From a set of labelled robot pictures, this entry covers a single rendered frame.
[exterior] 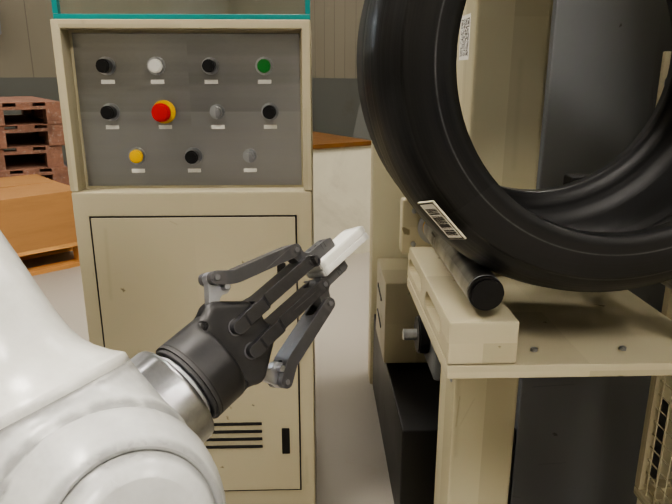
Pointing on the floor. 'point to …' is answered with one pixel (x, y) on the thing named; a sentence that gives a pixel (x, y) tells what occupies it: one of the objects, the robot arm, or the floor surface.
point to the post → (495, 75)
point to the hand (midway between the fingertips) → (336, 252)
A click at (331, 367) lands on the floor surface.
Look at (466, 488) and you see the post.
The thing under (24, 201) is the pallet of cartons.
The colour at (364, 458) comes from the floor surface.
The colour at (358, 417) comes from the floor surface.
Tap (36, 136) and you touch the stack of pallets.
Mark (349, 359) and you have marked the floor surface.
